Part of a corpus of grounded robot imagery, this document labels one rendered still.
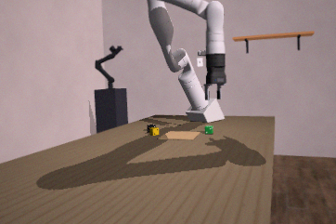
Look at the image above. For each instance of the tan square mat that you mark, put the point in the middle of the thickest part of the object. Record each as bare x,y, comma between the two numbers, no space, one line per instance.
179,135

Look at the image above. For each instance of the yellow die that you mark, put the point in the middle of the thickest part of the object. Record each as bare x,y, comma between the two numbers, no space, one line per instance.
154,131

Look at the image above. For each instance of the green die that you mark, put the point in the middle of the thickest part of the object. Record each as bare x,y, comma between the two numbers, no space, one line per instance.
208,129

